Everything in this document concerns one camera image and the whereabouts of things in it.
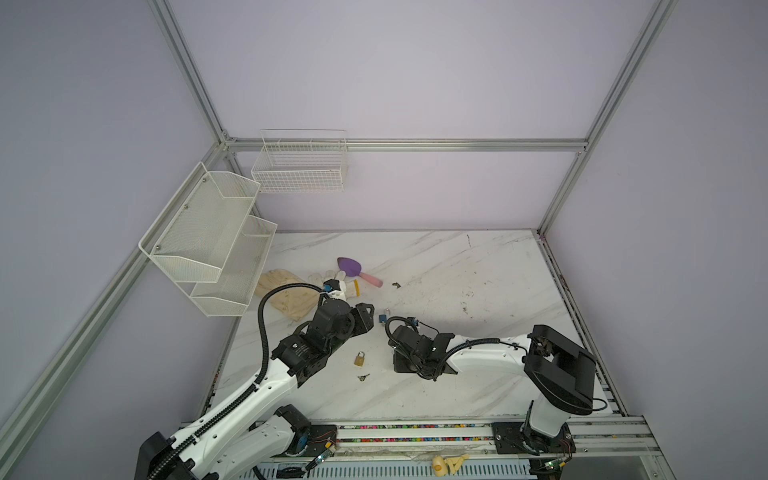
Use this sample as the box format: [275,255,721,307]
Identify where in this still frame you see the aluminium frame post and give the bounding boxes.
[147,0,227,144]
[537,0,677,237]

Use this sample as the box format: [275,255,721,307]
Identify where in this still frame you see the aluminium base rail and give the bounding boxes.
[233,413,661,480]

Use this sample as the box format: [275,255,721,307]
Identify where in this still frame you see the beige leather glove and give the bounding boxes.
[255,269,320,322]

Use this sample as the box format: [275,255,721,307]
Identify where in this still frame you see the aluminium frame post left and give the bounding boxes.
[147,0,227,144]

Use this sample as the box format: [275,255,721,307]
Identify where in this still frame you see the white mesh shelf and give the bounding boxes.
[138,164,260,283]
[190,215,277,317]

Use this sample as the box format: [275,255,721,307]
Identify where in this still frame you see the aluminium frame back bar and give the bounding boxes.
[227,138,589,152]

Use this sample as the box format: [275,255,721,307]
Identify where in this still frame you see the yellow toy figure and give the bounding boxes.
[431,454,470,477]

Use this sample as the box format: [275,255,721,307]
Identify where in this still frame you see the white wire basket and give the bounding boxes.
[251,129,348,194]

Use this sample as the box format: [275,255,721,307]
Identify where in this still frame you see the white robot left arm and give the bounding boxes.
[134,280,375,479]

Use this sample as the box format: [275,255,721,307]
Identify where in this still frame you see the white mesh upper shelf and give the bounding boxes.
[138,164,260,283]

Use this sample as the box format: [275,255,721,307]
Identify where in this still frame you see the white mesh lower shelf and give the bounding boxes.
[190,215,277,317]

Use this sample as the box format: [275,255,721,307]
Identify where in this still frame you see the purple pink toy shovel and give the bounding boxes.
[337,257,383,288]

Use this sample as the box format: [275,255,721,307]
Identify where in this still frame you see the aluminium frame post right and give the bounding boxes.
[537,0,677,237]

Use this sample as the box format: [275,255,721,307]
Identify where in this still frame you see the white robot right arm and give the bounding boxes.
[384,316,609,456]

